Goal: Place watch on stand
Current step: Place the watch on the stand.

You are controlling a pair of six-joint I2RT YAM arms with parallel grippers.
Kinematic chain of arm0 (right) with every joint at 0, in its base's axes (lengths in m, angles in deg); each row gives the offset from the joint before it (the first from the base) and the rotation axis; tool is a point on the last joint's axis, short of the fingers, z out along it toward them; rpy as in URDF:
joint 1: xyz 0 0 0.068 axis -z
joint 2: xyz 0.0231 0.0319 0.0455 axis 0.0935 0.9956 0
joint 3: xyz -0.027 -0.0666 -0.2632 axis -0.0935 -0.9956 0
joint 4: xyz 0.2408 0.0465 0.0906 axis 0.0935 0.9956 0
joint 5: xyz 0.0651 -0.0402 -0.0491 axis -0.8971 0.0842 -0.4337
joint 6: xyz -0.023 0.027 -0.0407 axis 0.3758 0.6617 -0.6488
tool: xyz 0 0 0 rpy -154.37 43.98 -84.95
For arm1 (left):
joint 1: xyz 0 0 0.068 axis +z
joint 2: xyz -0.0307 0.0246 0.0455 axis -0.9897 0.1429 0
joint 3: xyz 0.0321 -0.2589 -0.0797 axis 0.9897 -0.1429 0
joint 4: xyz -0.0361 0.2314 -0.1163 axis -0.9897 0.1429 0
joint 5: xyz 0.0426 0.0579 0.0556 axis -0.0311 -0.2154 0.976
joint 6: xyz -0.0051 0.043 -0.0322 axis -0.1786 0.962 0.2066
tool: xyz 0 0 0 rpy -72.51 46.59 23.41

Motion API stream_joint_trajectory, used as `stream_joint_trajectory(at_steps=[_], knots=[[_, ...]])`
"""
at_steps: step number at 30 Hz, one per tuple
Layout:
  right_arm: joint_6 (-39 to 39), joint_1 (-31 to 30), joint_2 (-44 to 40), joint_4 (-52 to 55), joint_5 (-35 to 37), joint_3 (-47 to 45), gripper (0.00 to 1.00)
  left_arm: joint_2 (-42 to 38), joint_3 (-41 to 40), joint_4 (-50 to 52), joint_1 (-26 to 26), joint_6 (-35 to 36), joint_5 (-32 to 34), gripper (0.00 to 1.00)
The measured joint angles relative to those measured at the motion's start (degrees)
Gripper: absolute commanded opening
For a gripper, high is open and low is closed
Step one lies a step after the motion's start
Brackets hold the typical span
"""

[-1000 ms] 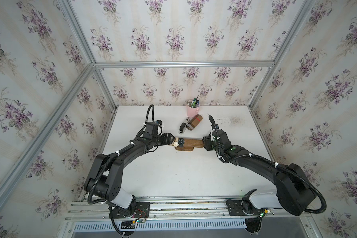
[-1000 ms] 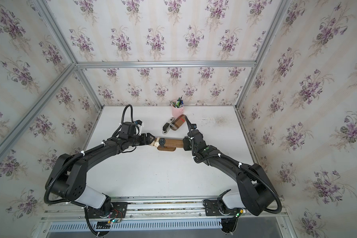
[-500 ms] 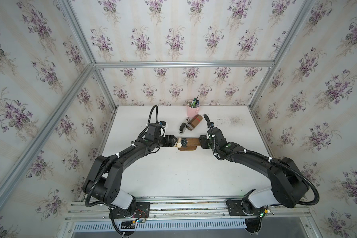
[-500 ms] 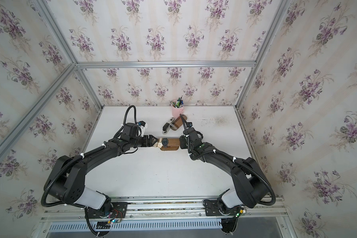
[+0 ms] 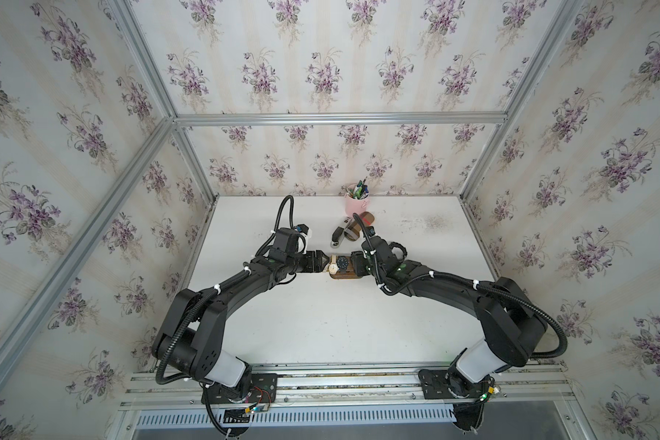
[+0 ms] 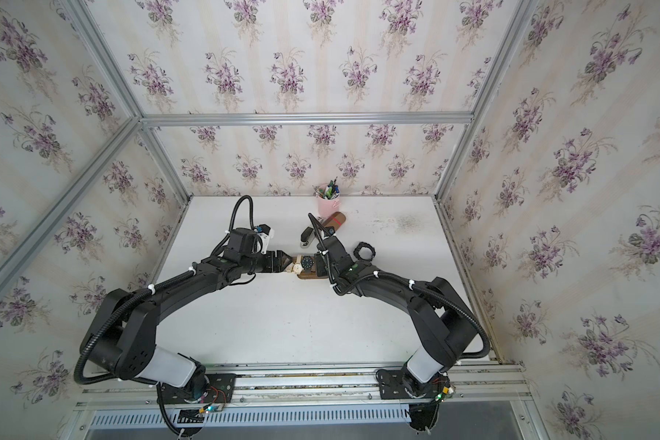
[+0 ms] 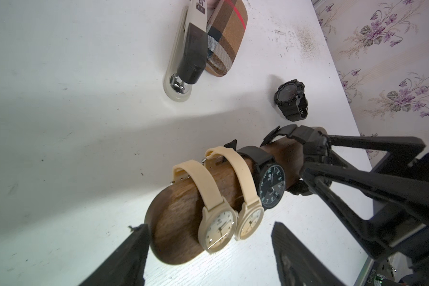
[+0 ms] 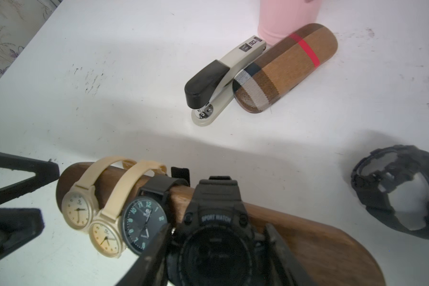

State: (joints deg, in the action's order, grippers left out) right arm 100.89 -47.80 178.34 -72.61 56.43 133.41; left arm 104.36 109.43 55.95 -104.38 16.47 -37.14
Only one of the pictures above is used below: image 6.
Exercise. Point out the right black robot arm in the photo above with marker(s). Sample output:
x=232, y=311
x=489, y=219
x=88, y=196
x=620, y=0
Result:
x=447, y=329

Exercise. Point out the black analog watch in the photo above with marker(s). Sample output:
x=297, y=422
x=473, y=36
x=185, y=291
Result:
x=308, y=263

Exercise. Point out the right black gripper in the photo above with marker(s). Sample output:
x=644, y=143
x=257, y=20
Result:
x=320, y=259

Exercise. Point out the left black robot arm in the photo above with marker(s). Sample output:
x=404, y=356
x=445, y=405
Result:
x=121, y=343

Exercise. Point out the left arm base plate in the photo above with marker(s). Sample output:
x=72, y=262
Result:
x=214, y=388

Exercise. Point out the black and beige stapler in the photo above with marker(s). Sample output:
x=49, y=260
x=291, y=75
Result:
x=307, y=237

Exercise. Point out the black sport watch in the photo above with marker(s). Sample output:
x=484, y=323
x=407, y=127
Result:
x=364, y=251

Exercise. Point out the pink pen bucket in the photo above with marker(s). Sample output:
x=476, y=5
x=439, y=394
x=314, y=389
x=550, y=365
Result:
x=327, y=207

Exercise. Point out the wooden watch stand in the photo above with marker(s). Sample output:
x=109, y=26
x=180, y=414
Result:
x=320, y=272

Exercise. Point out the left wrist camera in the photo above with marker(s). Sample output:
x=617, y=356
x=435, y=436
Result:
x=265, y=235

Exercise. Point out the aluminium mounting rail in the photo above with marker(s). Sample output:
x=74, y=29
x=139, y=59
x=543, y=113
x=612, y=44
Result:
x=340, y=394

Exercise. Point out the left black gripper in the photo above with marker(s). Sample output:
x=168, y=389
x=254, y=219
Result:
x=280, y=267

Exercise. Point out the pens in bucket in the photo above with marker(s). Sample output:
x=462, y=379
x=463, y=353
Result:
x=329, y=191

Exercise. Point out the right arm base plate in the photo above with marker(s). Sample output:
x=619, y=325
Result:
x=401, y=385

